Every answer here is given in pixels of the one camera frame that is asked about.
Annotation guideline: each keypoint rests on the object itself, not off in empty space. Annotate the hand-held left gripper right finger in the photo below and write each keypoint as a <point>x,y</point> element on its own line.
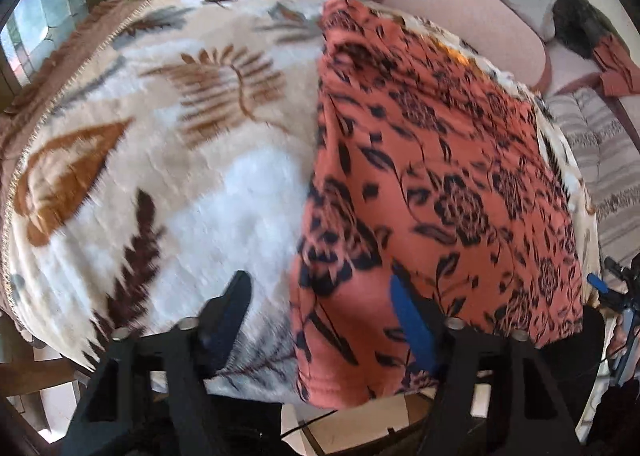
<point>410,321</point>

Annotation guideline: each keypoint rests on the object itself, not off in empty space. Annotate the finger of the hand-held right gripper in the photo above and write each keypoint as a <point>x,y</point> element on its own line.
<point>617,268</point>
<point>596,283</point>

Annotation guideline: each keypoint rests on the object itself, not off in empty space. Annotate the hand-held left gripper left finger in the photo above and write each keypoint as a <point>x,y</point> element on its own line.
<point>232,316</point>

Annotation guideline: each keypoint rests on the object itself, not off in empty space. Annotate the orange floral print garment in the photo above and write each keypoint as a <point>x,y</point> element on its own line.
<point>425,161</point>

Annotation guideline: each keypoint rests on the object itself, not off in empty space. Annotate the person's right forearm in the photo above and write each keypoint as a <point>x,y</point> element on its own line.
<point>620,418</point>

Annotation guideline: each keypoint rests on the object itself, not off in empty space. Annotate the striped cushion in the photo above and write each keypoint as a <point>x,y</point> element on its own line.
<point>605,161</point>

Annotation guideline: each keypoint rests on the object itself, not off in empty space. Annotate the leaf print blanket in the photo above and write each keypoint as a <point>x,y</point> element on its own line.
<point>200,186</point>

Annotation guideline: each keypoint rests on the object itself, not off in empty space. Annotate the rust coloured cloth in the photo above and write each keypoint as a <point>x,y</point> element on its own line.
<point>617,66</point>

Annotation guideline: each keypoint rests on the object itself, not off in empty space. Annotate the pink bed sheet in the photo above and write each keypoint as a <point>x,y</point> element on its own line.
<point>570,71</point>

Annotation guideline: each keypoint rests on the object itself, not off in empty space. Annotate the dark furry cloth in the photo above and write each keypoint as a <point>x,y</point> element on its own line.
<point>580,21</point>

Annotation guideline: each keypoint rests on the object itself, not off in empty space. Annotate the pink bolster pillow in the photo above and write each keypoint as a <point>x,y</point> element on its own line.
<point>450,1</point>

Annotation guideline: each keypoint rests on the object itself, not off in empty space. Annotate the window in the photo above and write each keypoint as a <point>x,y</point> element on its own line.
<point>45,11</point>

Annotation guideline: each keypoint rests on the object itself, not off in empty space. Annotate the wooden bed frame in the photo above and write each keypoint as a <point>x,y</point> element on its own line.
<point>30,366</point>

